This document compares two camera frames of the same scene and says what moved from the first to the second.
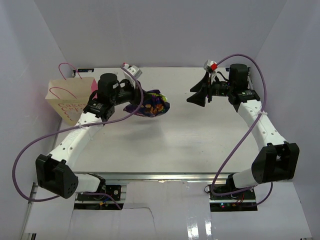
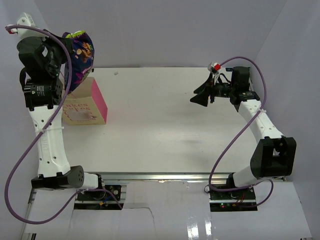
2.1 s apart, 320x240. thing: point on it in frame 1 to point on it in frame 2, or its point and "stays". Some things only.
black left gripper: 136,91 to 49,38
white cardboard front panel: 170,211 stays
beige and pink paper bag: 71,95 stays
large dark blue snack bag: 154,104 to 82,59
